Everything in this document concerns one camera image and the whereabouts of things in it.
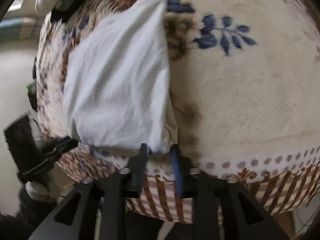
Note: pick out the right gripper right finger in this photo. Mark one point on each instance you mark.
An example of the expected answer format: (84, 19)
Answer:
(222, 208)

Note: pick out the white t-shirt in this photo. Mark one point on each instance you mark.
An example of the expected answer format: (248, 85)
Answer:
(116, 91)

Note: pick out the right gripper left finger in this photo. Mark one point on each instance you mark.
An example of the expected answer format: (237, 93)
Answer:
(76, 215)

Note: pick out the floral bed blanket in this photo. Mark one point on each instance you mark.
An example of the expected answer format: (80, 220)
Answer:
(244, 88)

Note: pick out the striped curtain left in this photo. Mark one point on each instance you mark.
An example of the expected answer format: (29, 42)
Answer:
(22, 28)

